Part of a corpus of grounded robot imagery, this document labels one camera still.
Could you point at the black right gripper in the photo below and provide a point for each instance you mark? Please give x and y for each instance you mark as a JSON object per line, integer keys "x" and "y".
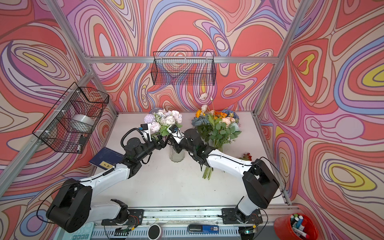
{"x": 174, "y": 142}

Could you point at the dark blue notebook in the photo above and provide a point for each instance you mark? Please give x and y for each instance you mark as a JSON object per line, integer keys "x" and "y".
{"x": 106, "y": 158}

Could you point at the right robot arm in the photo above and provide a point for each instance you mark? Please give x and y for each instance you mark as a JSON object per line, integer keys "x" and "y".
{"x": 259, "y": 181}

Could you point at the black wire basket left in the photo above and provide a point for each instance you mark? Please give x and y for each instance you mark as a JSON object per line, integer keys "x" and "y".
{"x": 74, "y": 121}

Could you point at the red pen cup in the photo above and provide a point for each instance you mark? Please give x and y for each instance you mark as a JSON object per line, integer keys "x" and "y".
{"x": 295, "y": 227}

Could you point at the black wire basket back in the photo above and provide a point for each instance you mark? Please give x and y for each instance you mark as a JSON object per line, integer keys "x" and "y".
{"x": 184, "y": 68}

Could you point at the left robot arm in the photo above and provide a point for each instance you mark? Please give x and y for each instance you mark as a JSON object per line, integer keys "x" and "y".
{"x": 72, "y": 207}

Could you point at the purple blue glass vase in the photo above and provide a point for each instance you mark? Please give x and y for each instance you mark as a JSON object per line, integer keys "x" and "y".
{"x": 155, "y": 111}

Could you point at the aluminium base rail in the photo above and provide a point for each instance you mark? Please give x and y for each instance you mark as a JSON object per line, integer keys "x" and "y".
{"x": 174, "y": 222}

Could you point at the black wire basket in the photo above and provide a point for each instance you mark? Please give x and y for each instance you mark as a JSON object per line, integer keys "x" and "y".
{"x": 74, "y": 121}
{"x": 184, "y": 68}

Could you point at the red flower with leaf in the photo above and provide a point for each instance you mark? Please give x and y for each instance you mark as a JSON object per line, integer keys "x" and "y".
{"x": 246, "y": 157}

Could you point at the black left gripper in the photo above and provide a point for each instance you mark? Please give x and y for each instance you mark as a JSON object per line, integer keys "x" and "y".
{"x": 160, "y": 145}

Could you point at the round black speaker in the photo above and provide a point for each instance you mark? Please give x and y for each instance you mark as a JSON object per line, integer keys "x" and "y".
{"x": 155, "y": 232}

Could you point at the blue black device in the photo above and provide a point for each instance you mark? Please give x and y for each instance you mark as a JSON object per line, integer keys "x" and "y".
{"x": 203, "y": 229}

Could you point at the clear ribbed glass vase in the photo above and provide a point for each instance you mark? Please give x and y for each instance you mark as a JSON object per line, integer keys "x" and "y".
{"x": 175, "y": 156}

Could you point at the teal calculator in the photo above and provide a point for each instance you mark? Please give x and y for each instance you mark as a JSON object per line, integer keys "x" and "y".
{"x": 84, "y": 233}

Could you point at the mixed flower bouquet pile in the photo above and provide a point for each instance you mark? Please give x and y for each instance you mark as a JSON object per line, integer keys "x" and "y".
{"x": 217, "y": 128}

